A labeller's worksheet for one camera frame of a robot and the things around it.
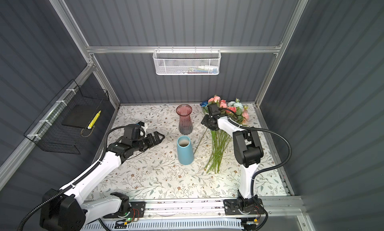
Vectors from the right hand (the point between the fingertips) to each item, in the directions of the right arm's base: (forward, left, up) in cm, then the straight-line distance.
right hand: (205, 123), depth 100 cm
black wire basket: (-18, +70, +26) cm, 77 cm away
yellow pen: (-16, +57, +23) cm, 64 cm away
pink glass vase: (-4, +14, +3) cm, 14 cm away
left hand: (-18, +26, +10) cm, 34 cm away
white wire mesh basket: (+54, +14, +14) cm, 57 cm away
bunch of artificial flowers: (+10, -17, +4) cm, 20 cm away
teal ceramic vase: (-27, +12, +11) cm, 31 cm away
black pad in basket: (-12, +66, +23) cm, 71 cm away
